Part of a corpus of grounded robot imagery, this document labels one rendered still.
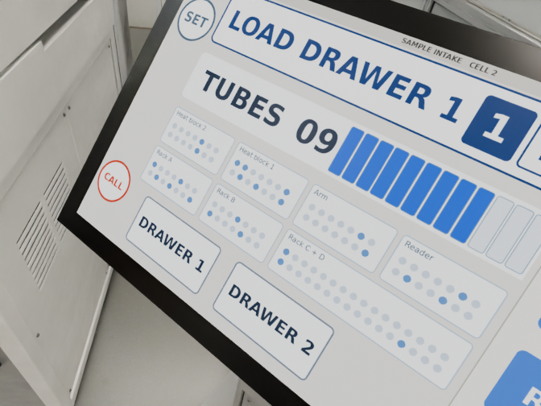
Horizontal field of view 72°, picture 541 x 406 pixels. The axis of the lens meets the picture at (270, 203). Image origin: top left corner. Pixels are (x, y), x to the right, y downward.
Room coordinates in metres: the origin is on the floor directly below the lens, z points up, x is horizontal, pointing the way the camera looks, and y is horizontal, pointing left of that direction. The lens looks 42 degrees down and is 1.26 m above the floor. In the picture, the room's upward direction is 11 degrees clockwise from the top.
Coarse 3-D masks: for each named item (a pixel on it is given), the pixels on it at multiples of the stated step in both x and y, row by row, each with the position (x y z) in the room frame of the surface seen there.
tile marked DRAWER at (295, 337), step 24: (240, 264) 0.19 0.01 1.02; (240, 288) 0.17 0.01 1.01; (264, 288) 0.17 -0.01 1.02; (216, 312) 0.16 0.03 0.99; (240, 312) 0.16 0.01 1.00; (264, 312) 0.16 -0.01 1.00; (288, 312) 0.15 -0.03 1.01; (312, 312) 0.15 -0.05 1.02; (264, 336) 0.14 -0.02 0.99; (288, 336) 0.14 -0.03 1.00; (312, 336) 0.14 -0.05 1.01; (288, 360) 0.13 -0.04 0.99; (312, 360) 0.13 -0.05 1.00
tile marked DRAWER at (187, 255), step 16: (144, 208) 0.23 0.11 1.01; (160, 208) 0.23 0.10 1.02; (144, 224) 0.22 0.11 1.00; (160, 224) 0.22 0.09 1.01; (176, 224) 0.22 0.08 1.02; (128, 240) 0.21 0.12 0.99; (144, 240) 0.21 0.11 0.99; (160, 240) 0.21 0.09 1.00; (176, 240) 0.21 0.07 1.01; (192, 240) 0.20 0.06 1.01; (208, 240) 0.20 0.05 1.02; (160, 256) 0.20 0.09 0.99; (176, 256) 0.20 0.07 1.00; (192, 256) 0.19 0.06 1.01; (208, 256) 0.19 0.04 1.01; (176, 272) 0.19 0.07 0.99; (192, 272) 0.18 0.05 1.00; (208, 272) 0.18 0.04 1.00; (192, 288) 0.17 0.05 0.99
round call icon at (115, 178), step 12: (108, 156) 0.28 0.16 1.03; (108, 168) 0.27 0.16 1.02; (120, 168) 0.27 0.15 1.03; (132, 168) 0.26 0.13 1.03; (96, 180) 0.26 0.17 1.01; (108, 180) 0.26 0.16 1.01; (120, 180) 0.26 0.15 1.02; (132, 180) 0.25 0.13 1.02; (96, 192) 0.25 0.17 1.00; (108, 192) 0.25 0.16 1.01; (120, 192) 0.25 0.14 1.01; (108, 204) 0.24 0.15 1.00; (120, 204) 0.24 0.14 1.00
